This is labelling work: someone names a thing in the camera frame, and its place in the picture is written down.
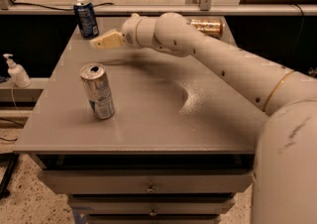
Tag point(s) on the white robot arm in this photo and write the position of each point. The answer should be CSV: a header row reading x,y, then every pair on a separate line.
x,y
285,167

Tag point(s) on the white pump soap bottle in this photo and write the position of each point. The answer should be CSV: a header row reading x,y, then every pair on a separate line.
x,y
17,72

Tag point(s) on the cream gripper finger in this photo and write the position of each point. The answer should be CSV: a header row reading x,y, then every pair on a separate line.
x,y
109,40

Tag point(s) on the grey drawer cabinet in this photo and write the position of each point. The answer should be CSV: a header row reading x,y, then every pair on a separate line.
x,y
171,112

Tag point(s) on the top grey drawer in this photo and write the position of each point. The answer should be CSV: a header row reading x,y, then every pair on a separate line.
x,y
144,181

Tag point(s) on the middle grey drawer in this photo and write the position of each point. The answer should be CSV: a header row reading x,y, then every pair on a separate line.
x,y
152,204

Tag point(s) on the grey drawer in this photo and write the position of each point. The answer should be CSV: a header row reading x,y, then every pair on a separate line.
x,y
152,204
160,219
144,181

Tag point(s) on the silver blue energy drink can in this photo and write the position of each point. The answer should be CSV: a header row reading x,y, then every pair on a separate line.
x,y
97,88

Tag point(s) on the bottom grey drawer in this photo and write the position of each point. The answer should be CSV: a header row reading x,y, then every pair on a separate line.
x,y
160,219

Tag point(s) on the blue pepsi can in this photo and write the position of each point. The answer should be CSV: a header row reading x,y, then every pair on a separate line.
x,y
85,16

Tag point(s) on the gold can lying down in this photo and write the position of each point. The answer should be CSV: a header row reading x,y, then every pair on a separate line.
x,y
210,27

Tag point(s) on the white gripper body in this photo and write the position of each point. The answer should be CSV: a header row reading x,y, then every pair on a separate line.
x,y
129,33

